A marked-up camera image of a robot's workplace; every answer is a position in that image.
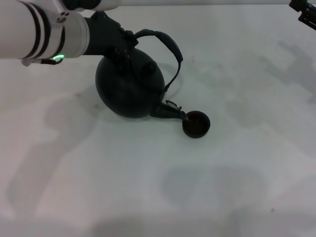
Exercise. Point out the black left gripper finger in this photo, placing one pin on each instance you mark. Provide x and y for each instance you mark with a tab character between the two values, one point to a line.
119	54
130	38

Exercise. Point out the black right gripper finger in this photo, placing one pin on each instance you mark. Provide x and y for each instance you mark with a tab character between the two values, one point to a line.
308	19
297	5

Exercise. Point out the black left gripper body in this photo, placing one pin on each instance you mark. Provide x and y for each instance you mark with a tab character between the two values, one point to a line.
103	34

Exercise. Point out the small dark brown teacup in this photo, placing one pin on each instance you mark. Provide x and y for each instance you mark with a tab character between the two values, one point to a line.
196	126

